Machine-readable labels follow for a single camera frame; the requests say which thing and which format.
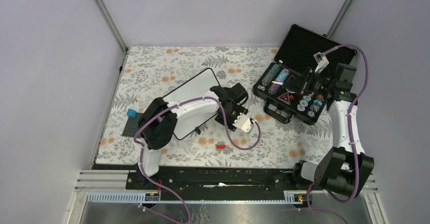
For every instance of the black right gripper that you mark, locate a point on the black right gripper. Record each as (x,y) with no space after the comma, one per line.
(301,83)

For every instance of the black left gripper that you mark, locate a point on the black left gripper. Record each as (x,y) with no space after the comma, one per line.
(239,110)

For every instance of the small white whiteboard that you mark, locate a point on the small white whiteboard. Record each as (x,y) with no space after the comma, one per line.
(193,104)

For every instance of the white marker pen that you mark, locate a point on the white marker pen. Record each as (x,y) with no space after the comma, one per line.
(278,83)

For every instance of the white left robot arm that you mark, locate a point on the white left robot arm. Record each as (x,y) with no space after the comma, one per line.
(163,119)

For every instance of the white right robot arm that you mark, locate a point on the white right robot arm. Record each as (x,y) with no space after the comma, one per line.
(345,168)

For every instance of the blue poker chip stack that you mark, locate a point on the blue poker chip stack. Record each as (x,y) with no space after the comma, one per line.
(283,75)

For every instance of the purple poker chip stack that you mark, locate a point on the purple poker chip stack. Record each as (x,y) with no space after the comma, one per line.
(273,89)

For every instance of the teal poker chip stack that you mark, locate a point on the teal poker chip stack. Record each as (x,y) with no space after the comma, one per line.
(270,74)

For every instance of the black poker chip case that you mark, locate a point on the black poker chip case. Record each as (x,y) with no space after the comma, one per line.
(296,54)

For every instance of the floral patterned table mat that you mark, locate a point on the floral patterned table mat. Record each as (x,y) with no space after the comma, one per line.
(151,72)

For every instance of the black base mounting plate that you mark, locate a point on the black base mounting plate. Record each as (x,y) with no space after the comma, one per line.
(219,184)

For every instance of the light blue lego brick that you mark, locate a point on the light blue lego brick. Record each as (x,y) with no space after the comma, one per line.
(131,113)

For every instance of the grey lego baseplate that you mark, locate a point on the grey lego baseplate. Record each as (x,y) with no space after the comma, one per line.
(132,126)

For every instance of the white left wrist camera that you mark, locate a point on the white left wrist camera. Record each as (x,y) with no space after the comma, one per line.
(244,123)

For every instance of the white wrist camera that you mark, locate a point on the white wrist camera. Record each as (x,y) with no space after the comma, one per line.
(244,123)
(322,62)

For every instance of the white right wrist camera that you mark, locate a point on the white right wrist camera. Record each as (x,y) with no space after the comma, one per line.
(322,62)

